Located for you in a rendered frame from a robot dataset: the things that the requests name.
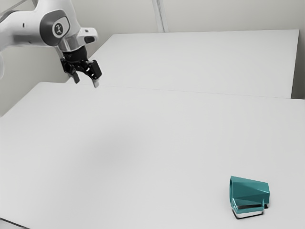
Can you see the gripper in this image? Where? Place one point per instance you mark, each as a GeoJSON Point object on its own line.
{"type": "Point", "coordinates": [75, 57]}

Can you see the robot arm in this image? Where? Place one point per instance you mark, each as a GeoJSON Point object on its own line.
{"type": "Point", "coordinates": [28, 28]}

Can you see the teal faceted mug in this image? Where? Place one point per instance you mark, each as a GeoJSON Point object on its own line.
{"type": "Point", "coordinates": [247, 192]}

